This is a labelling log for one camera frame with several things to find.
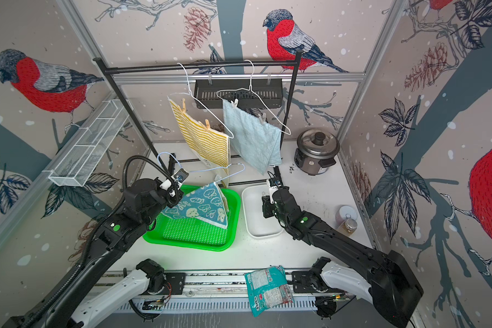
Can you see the white clothespin right blue towel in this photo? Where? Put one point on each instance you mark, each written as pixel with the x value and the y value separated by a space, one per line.
pixel 263 118

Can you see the yellow striped towel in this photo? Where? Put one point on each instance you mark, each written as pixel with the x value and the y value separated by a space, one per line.
pixel 210 146

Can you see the small glass bottle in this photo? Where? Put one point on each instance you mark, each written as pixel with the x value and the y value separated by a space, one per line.
pixel 349 226

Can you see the white wire mesh shelf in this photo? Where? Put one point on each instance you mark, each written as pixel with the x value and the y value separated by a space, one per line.
pixel 81 160

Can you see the black wall basket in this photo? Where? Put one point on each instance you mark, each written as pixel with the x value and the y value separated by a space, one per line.
pixel 269 89

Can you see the green plastic basket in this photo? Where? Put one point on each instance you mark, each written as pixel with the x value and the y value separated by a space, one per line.
pixel 196 234

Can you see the silver rice cooker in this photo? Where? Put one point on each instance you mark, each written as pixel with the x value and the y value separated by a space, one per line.
pixel 316 151

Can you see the teal patterned towel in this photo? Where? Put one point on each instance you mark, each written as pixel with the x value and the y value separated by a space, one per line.
pixel 206 204

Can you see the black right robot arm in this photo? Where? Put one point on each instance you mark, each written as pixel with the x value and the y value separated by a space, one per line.
pixel 384 280

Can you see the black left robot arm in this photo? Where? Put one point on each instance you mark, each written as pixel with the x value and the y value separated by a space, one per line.
pixel 113 236

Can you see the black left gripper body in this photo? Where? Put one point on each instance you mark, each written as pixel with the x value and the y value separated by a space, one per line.
pixel 172 201

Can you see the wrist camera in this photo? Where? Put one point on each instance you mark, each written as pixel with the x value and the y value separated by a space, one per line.
pixel 274 183
pixel 176 180

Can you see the white clothespin left blue towel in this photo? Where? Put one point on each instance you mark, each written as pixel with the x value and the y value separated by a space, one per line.
pixel 235 103

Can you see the teal snack packet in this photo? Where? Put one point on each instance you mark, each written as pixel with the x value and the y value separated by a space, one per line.
pixel 267 288

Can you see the black clothes rack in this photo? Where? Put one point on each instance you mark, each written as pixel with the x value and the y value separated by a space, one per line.
pixel 254 139

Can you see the white rectangular tray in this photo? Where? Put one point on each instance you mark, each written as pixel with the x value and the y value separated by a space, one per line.
pixel 257 226

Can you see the white clothespin blue towel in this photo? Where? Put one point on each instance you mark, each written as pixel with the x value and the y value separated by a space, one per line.
pixel 235 103
pixel 263 118

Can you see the white hanger with yellow towel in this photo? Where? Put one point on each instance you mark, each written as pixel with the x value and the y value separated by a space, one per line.
pixel 191 94

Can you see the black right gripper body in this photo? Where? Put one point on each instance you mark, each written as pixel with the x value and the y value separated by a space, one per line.
pixel 271 209

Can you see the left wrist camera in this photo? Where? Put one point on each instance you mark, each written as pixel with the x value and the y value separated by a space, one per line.
pixel 176 180

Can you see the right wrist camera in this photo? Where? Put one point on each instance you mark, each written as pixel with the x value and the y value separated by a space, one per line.
pixel 274 183

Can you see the light blue towel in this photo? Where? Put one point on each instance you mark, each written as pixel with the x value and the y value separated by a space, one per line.
pixel 258 143

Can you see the white hanger with blue towel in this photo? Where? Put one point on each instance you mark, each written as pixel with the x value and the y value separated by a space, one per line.
pixel 256 100

